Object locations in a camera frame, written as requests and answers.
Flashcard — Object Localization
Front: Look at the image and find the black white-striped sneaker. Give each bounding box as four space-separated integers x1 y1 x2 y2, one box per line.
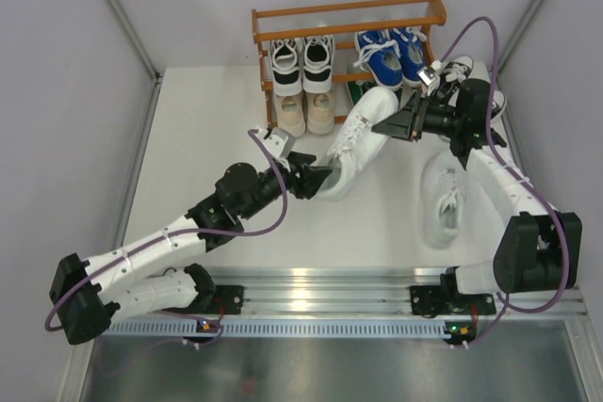
302 35 334 94
269 39 302 97

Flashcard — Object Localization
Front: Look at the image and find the black canvas sneaker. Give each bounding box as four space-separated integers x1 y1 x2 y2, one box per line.
433 87 507 121
435 55 474 102

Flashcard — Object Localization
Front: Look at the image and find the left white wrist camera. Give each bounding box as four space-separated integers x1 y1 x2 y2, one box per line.
249 128 296 160

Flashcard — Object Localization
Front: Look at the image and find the perforated cable duct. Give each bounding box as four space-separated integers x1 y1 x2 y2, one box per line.
105 317 472 340

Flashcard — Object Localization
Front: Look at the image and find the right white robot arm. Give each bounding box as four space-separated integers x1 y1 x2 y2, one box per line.
372 79 582 314

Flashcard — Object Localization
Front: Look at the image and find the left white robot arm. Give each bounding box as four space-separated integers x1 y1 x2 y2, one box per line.
49 152 332 345

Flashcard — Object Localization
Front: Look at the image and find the right aluminium frame post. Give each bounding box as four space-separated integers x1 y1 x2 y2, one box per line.
497 0 547 74

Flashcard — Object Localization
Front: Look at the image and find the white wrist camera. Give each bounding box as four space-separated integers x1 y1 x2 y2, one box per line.
417 59 442 96
249 128 296 160

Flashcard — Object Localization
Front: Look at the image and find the beige sneaker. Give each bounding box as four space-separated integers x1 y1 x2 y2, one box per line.
273 93 306 137
306 91 335 136

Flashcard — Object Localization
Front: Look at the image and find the white sneaker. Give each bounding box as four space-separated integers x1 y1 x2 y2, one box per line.
316 87 399 202
420 152 467 249

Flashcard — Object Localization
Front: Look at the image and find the orange wooden shoe shelf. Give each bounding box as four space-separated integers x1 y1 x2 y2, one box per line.
252 0 448 126

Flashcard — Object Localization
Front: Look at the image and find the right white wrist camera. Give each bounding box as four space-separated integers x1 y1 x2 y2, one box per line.
417 59 442 96

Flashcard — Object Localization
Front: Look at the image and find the black canvas sneaker far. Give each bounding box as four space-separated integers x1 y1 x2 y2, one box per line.
435 55 474 102

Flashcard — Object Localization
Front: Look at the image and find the green sneaker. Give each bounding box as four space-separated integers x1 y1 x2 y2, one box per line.
347 63 375 105

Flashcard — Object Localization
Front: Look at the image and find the left aluminium frame post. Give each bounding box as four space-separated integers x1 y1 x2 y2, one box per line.
103 0 161 83

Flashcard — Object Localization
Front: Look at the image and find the aluminium rail base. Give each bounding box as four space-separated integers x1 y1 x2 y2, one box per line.
77 265 588 323

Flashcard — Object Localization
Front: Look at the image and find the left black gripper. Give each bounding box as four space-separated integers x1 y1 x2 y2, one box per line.
239 152 332 221

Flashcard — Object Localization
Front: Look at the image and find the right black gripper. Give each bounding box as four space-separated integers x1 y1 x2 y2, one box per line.
373 90 464 142

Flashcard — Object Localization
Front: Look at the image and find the black canvas sneaker near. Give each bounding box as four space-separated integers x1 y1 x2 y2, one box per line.
433 87 507 121

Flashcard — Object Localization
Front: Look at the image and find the aluminium frame post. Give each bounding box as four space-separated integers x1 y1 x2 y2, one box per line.
103 0 161 83
497 0 547 74

